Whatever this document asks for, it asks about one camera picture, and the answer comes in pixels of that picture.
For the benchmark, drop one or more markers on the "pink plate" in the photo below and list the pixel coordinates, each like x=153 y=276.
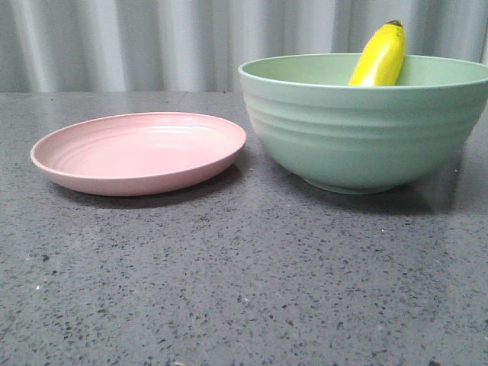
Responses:
x=138 y=154

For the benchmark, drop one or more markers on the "green ribbed bowl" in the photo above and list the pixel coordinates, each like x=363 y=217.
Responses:
x=362 y=140

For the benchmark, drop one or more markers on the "grey pleated curtain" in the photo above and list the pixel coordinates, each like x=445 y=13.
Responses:
x=197 y=46

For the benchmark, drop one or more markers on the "yellow toy banana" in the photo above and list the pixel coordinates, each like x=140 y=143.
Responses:
x=382 y=57

